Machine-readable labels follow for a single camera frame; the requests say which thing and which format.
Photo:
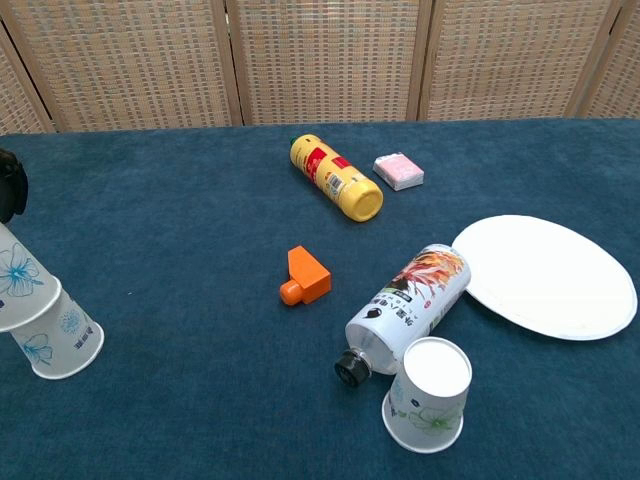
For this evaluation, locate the pink white small box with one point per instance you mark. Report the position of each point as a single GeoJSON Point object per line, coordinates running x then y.
{"type": "Point", "coordinates": [399, 171]}

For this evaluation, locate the orange plastic block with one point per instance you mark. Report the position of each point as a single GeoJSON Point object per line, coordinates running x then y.
{"type": "Point", "coordinates": [307, 275]}

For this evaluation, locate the white round paper plate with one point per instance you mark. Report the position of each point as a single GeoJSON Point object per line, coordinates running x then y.
{"type": "Point", "coordinates": [545, 277]}

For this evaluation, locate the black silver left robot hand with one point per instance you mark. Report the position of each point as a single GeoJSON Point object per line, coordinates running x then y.
{"type": "Point", "coordinates": [11, 190]}

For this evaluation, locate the white printed bottle black cap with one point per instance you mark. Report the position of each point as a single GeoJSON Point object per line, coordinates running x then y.
{"type": "Point", "coordinates": [410, 305]}

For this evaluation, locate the white paper cup blue flower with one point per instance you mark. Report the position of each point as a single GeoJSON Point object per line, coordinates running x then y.
{"type": "Point", "coordinates": [22, 285]}
{"type": "Point", "coordinates": [65, 345]}

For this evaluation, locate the yellow plastic bottle red label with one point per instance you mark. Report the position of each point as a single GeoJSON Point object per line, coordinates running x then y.
{"type": "Point", "coordinates": [335, 175]}

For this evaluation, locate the white paper cup green flower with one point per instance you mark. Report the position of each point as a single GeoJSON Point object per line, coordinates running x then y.
{"type": "Point", "coordinates": [430, 395]}

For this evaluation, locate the woven bamboo folding screen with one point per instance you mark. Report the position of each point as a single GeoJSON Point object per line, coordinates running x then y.
{"type": "Point", "coordinates": [320, 60]}

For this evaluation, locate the blue table cloth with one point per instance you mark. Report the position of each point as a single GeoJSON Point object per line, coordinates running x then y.
{"type": "Point", "coordinates": [200, 225]}

